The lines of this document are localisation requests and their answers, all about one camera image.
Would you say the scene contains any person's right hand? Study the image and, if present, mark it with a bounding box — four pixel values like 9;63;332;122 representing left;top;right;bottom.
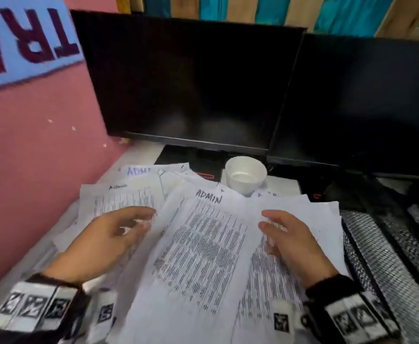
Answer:
258;209;340;289

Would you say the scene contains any person's left hand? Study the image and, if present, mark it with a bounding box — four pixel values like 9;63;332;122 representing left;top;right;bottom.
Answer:
44;206;157;284

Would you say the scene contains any pile of printed papers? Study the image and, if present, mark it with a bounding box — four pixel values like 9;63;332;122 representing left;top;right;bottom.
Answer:
53;162;350;344

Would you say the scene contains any white paper cup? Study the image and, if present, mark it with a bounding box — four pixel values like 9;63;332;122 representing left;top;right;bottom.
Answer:
225;156;268;197

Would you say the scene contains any black mesh paper tray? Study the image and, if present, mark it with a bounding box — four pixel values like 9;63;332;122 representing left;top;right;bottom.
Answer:
324;172;419;344

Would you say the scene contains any black computer monitor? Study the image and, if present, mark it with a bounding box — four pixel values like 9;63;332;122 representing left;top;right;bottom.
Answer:
70;10;307;182
266;32;419;203

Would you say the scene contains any blue sign with maroon letters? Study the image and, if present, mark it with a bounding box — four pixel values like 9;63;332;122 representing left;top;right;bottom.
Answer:
0;0;85;93

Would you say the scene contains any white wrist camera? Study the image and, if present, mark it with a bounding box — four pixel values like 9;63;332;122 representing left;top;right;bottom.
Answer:
87;288;120;344
269;299;312;344

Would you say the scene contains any black wrist strap with markers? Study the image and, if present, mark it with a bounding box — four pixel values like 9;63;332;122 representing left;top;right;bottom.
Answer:
304;274;402;344
0;272;92;344

